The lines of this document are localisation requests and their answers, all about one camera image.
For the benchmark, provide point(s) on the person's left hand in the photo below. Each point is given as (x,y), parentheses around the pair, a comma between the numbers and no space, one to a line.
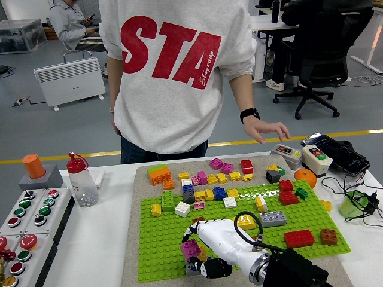
(263,127)

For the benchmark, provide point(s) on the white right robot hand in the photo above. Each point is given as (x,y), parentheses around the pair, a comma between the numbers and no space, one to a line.
(221,236)

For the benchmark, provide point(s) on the person's right hand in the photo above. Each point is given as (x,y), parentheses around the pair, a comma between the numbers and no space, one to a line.
(114,125)

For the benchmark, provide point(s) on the yellow square brick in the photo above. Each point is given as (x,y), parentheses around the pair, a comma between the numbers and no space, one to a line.
(203,254)

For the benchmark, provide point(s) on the magenta square brick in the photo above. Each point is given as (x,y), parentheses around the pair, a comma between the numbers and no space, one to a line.
(216,163)
(190,249)
(228,167)

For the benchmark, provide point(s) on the red long brick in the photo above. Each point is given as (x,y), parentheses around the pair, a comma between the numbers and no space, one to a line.
(299,239)

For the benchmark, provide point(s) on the person's left forearm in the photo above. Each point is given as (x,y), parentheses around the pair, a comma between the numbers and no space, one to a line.
(242,92)

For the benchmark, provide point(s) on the person's right forearm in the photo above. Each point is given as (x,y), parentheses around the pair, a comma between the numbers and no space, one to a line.
(111,83)

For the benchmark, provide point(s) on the brown square brick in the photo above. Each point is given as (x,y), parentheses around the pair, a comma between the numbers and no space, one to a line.
(329,237)
(198,220)

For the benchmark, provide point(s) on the yellow arched brick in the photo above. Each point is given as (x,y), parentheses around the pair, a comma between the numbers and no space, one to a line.
(246,222)

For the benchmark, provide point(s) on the white square brick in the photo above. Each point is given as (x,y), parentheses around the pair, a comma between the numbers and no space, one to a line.
(182,209)
(230,202)

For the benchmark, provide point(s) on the pink flat brick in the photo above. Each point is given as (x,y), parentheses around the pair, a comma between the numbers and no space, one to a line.
(199,205)

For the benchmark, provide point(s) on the yellow sloped brick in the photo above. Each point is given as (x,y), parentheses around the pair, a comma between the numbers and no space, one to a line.
(273,167)

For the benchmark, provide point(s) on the red tall brick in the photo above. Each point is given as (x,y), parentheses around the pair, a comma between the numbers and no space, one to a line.
(247,166)

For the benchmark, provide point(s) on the yellow small brick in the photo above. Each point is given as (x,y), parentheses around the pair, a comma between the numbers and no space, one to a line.
(235,175)
(184,175)
(222,177)
(209,195)
(200,195)
(326,205)
(232,193)
(213,178)
(156,210)

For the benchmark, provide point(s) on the blue square brick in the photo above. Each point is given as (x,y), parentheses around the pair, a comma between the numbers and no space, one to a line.
(219,193)

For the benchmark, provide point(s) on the grey wide brick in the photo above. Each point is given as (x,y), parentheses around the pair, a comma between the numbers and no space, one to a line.
(190,269)

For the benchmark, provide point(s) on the green and white brick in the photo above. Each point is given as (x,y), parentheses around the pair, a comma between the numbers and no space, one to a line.
(282,171)

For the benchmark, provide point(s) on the dark grey cube brick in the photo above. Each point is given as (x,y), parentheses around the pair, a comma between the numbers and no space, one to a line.
(273,176)

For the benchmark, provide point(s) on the dark grey sloped brick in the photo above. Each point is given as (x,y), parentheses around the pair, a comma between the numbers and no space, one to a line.
(189,197)

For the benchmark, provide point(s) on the yellow and white brick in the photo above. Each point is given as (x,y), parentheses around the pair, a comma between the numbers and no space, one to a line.
(261,204)

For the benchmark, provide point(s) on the yellow tiny brick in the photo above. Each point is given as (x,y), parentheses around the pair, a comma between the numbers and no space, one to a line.
(248,177)

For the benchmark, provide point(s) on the grey long brick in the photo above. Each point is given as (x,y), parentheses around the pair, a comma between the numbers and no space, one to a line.
(273,219)

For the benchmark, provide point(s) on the green baseplate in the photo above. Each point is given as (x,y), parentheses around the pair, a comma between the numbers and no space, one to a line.
(167,248)

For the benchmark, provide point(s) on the blue small brick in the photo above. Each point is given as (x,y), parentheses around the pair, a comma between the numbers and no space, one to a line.
(188,188)

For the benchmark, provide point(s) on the lime green flat brick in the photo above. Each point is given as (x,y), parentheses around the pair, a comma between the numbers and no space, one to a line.
(156,167)

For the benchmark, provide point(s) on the magenta and white brick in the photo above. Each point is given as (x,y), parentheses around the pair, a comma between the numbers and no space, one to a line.
(203,178)

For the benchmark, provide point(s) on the pink small brick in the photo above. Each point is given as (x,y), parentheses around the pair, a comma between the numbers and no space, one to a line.
(196,180)

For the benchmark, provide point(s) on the red square brick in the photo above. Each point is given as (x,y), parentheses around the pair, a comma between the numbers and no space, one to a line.
(288,198)
(286,185)

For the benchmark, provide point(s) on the green tall brick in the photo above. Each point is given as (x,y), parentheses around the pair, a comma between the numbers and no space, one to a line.
(167,202)

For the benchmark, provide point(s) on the white small brick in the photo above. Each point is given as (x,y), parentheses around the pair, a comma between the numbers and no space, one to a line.
(187,181)

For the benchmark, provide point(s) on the orange large brick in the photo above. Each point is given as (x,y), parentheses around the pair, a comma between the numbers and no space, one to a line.
(160,176)

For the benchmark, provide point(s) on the orange small brick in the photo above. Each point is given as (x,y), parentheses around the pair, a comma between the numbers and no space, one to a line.
(169,184)

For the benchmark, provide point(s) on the dark green brick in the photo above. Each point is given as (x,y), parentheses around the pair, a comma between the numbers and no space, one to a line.
(302,193)

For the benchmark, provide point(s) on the black wristwatch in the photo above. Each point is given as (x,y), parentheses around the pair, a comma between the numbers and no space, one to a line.
(249,115)

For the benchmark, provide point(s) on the person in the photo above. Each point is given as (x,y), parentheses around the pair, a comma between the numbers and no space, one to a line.
(167,113)
(68,27)
(279,65)

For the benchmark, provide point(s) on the white flat panel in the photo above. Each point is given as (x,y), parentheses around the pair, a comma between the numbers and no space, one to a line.
(98,177)

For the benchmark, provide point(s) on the white panel heater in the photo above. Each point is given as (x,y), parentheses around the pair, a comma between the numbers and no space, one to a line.
(70,80)

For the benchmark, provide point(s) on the orange fruit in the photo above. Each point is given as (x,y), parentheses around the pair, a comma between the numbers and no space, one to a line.
(305,177)

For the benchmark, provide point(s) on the clear bottle red cap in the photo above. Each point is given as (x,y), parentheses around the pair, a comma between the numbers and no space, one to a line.
(83,188)

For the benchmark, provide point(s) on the black handheld device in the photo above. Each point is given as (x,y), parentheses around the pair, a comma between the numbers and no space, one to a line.
(338,152)

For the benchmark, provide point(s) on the grey square block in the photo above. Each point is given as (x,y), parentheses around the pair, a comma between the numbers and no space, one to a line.
(52,179)

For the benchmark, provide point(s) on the metal chair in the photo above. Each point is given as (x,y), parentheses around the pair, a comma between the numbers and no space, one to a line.
(69,54)

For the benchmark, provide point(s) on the black office chair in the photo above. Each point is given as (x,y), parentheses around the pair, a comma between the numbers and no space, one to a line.
(323,59)

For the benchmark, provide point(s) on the orange cylinder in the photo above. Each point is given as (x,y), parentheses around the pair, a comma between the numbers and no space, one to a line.
(33,166)

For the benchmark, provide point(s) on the floor socket box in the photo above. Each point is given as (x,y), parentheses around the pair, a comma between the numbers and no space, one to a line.
(19,101)

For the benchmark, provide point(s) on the white desk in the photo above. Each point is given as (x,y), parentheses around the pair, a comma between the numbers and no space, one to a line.
(269,24)
(375,39)

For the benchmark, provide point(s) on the white button box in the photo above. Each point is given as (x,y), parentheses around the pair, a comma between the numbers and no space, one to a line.
(24,204)
(45,211)

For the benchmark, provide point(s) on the black bottle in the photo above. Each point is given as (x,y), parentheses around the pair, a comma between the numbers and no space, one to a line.
(275,12)

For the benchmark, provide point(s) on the green plastic cup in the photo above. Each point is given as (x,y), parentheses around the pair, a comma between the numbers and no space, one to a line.
(347,209)

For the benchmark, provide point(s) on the clear storage crate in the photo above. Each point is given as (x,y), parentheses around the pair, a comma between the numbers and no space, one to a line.
(21,36)

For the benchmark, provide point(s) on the black plug adapter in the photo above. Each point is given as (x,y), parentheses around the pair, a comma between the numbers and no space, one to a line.
(373,201)

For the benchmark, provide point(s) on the emergency stop button box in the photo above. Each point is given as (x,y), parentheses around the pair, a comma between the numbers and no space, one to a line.
(28,241)
(12,243)

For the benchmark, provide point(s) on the brass fitting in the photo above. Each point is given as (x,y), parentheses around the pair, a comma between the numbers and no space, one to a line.
(2,270)

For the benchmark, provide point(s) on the grey switch box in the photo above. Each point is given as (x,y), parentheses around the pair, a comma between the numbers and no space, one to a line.
(286,155)

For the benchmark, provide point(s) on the cream switch box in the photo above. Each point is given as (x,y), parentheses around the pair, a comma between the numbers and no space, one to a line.
(314,162)

